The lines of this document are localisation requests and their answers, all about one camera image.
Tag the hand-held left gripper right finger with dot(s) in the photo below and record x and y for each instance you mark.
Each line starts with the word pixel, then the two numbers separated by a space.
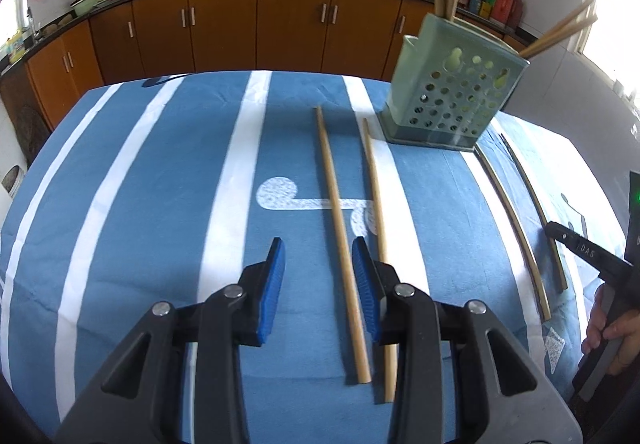
pixel 365 294

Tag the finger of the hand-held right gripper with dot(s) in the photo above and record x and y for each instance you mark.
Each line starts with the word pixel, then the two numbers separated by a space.
pixel 559 233

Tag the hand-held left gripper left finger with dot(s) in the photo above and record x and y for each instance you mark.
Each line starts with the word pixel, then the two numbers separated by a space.
pixel 272 294

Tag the dark wooden chopstick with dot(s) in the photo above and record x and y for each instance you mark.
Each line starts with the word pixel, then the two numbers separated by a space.
pixel 525 174
pixel 520 234

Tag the green perforated chopstick holder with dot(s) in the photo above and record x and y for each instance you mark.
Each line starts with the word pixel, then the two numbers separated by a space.
pixel 450 94

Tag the person's right hand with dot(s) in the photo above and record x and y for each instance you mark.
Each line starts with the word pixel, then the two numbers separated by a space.
pixel 595 324

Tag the blue white striped tablecloth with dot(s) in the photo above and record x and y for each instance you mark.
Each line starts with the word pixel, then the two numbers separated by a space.
pixel 165 224

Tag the dark sauce bottle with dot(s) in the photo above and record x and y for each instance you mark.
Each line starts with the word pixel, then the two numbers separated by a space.
pixel 516 10

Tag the red sauce bottle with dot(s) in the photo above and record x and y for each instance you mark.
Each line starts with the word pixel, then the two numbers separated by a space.
pixel 503 5

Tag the green and yellow boxes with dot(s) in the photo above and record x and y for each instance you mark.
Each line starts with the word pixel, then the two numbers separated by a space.
pixel 482 3

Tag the wooden lower cabinets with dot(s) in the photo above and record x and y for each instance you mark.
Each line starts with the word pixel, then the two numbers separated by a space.
pixel 225 24

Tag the white round container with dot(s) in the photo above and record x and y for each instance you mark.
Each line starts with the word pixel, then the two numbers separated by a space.
pixel 11 180

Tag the dark round woven tray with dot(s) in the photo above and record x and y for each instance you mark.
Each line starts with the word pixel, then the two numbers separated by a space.
pixel 30 131

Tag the green basin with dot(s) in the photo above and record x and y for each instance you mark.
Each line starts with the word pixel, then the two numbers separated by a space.
pixel 89 4

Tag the yellow detergent bottle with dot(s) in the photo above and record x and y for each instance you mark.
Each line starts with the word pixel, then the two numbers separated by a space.
pixel 15 45

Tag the steel faucet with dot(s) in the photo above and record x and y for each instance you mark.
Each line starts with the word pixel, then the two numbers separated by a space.
pixel 30 24

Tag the window with white frame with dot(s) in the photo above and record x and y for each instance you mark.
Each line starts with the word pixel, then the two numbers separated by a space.
pixel 12 4
pixel 617 24

